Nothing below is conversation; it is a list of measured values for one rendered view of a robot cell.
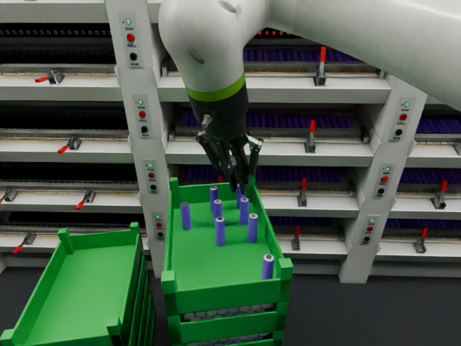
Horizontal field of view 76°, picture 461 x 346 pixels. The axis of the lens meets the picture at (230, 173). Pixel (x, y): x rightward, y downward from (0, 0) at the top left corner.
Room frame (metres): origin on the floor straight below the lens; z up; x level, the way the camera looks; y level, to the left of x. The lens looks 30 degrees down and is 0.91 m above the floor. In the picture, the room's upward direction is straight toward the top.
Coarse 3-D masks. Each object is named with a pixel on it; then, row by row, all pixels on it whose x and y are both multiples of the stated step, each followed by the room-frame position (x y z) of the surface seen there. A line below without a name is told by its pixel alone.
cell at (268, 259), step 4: (264, 256) 0.36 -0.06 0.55; (268, 256) 0.36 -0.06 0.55; (272, 256) 0.36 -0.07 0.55; (264, 260) 0.35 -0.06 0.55; (268, 260) 0.35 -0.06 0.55; (272, 260) 0.35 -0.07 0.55; (264, 264) 0.35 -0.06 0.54; (268, 264) 0.35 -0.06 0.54; (272, 264) 0.35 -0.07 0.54; (264, 268) 0.35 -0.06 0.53; (268, 268) 0.35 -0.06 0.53; (272, 268) 0.35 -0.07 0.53; (264, 272) 0.35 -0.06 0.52; (268, 272) 0.35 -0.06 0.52; (272, 272) 0.35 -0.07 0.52; (264, 276) 0.35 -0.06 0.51; (268, 276) 0.35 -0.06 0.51
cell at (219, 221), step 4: (220, 216) 0.46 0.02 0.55; (216, 220) 0.45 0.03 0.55; (220, 220) 0.45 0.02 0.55; (224, 220) 0.45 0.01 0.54; (216, 224) 0.45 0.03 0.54; (220, 224) 0.45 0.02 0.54; (224, 224) 0.45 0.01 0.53; (216, 228) 0.45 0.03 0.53; (220, 228) 0.45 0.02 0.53; (224, 228) 0.45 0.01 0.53; (216, 232) 0.45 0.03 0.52; (220, 232) 0.45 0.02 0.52; (224, 232) 0.45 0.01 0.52; (216, 236) 0.45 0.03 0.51; (220, 236) 0.45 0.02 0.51; (224, 236) 0.45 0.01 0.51; (216, 240) 0.45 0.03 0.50; (220, 240) 0.45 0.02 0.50; (224, 240) 0.45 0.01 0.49; (220, 244) 0.45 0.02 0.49
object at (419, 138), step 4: (416, 136) 0.81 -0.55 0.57; (420, 136) 0.81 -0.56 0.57; (424, 136) 0.81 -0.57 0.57; (428, 136) 0.81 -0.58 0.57; (432, 136) 0.81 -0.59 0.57; (436, 136) 0.81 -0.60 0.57; (440, 136) 0.81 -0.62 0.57; (444, 136) 0.81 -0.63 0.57; (448, 136) 0.81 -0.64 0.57; (452, 136) 0.81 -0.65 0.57; (456, 136) 0.81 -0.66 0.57; (460, 136) 0.81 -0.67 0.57; (416, 140) 0.81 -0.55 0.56; (420, 140) 0.81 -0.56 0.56; (424, 140) 0.81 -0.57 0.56; (428, 140) 0.81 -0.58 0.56; (432, 140) 0.81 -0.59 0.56; (436, 140) 0.81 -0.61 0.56; (440, 140) 0.81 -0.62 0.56; (444, 140) 0.81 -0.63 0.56; (448, 140) 0.81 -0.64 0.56; (452, 140) 0.80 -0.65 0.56; (456, 140) 0.80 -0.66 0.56; (420, 144) 0.80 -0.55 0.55; (448, 144) 0.79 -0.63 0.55
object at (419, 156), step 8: (432, 104) 0.93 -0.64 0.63; (440, 104) 0.93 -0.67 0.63; (424, 120) 0.91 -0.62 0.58; (416, 152) 0.78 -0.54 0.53; (424, 152) 0.78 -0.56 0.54; (432, 152) 0.78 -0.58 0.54; (440, 152) 0.78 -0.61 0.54; (448, 152) 0.77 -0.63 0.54; (456, 152) 0.77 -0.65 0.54; (408, 160) 0.77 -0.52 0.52; (416, 160) 0.76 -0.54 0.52; (424, 160) 0.76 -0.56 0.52; (432, 160) 0.76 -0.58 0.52; (440, 160) 0.76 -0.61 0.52; (448, 160) 0.76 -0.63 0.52; (456, 160) 0.76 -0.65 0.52
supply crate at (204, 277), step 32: (192, 192) 0.60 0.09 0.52; (224, 192) 0.61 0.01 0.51; (256, 192) 0.57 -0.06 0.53; (192, 224) 0.52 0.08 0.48; (192, 256) 0.42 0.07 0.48; (224, 256) 0.42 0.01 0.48; (256, 256) 0.42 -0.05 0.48; (192, 288) 0.30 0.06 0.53; (224, 288) 0.31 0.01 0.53; (256, 288) 0.32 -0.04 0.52; (288, 288) 0.32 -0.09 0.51
